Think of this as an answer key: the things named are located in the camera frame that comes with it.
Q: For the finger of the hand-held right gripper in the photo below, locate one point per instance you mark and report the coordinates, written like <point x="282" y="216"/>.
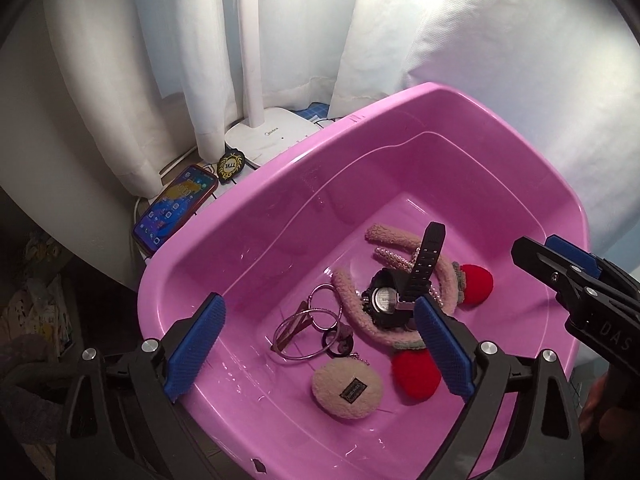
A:
<point x="540" y="260"/>
<point x="572" y="252"/>

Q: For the pink fuzzy headband red pompoms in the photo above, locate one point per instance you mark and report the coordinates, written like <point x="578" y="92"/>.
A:
<point x="352" y="300"/>

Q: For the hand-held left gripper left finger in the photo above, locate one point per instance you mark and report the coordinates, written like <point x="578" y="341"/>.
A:
<point x="195" y="345"/>

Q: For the black gold embroidered badge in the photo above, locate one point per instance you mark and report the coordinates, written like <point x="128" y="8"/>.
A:
<point x="231" y="166"/>

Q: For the brown snap hair clip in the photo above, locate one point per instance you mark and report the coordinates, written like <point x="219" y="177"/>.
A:
<point x="287" y="330"/>

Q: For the silver hoop with ball end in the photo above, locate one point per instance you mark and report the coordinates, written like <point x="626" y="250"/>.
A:
<point x="312" y="300"/>

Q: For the smartphone in red case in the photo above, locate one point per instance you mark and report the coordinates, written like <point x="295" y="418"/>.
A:
<point x="172" y="205"/>

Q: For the white desk lamp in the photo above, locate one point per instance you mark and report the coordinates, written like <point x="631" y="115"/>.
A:
<point x="280" y="132"/>

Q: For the printed paper stack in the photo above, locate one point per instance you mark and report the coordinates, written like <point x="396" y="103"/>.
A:
<point x="37" y="280"/>

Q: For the beige plush sloth pouch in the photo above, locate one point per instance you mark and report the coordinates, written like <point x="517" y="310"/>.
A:
<point x="340" y="395"/>

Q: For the pink plastic basin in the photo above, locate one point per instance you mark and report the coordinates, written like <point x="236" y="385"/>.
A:
<point x="350" y="185"/>

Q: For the blue checked cloth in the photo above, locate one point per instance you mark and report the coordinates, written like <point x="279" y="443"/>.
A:
<point x="312" y="111"/>

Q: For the white curtain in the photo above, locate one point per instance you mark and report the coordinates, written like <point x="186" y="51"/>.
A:
<point x="150" y="60"/>

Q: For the large thin silver bangle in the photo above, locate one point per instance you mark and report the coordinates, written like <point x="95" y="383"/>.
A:
<point x="300" y="357"/>

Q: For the person's right hand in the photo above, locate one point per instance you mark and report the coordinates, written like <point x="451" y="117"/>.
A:
<point x="597" y="402"/>

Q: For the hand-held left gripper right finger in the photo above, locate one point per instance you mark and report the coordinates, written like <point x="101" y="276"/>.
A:
<point x="442" y="345"/>

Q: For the black wrist watch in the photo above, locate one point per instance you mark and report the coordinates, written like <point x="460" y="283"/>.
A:
<point x="427" y="255"/>

